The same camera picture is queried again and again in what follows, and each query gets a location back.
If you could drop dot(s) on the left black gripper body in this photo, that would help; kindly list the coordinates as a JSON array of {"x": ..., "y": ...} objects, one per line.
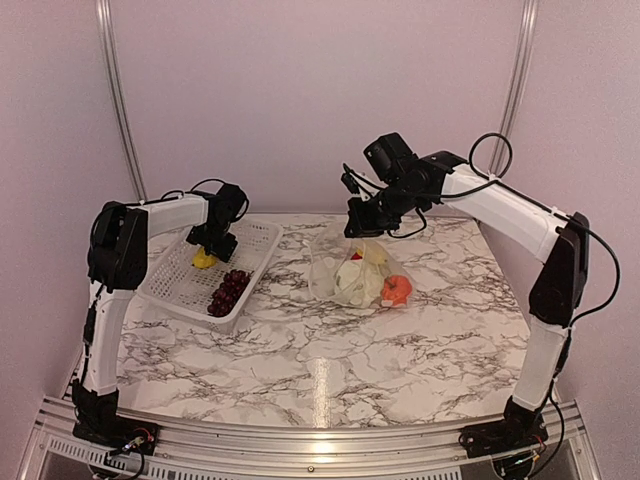
[{"x": 213, "y": 239}]

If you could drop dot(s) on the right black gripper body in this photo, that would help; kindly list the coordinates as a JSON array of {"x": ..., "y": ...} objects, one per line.
[{"x": 383, "y": 215}]

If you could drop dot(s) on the yellow banana piece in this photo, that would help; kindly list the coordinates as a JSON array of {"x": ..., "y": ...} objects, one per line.
[{"x": 203, "y": 261}]

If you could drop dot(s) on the dark red grape bunch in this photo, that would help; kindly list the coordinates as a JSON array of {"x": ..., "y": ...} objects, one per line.
[{"x": 228, "y": 293}]

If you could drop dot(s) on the yellow corn cob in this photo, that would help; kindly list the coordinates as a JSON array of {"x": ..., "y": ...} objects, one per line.
[{"x": 374, "y": 253}]

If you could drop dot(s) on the clear zip top bag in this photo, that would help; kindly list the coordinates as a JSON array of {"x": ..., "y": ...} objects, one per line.
[{"x": 329, "y": 251}]

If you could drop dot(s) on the white cauliflower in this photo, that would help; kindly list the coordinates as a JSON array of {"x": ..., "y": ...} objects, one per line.
[{"x": 358, "y": 284}]

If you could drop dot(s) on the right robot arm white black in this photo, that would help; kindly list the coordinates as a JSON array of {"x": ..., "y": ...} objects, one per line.
[{"x": 559, "y": 242}]

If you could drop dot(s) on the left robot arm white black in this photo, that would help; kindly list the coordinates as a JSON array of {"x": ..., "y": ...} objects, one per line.
[{"x": 117, "y": 265}]

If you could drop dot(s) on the white plastic basket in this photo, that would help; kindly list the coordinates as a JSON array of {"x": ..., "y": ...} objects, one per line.
[{"x": 174, "y": 285}]

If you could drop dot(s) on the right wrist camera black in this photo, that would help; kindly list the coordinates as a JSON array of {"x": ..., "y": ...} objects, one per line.
[{"x": 390, "y": 157}]

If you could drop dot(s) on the right aluminium frame post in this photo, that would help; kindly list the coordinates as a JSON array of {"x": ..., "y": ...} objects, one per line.
[{"x": 521, "y": 66}]

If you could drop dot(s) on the aluminium frame post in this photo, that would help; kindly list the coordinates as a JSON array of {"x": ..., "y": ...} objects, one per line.
[
  {"x": 109, "y": 48},
  {"x": 521, "y": 66}
]

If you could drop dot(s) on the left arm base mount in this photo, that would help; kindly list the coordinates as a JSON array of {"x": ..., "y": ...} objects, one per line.
[{"x": 115, "y": 432}]

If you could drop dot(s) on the left aluminium frame post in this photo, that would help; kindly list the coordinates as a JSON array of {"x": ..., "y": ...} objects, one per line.
[{"x": 109, "y": 48}]

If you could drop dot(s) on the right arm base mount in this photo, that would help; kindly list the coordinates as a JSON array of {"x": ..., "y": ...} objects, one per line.
[{"x": 518, "y": 428}]

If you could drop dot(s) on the front aluminium rail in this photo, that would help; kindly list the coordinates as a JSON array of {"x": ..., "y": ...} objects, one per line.
[{"x": 191, "y": 449}]

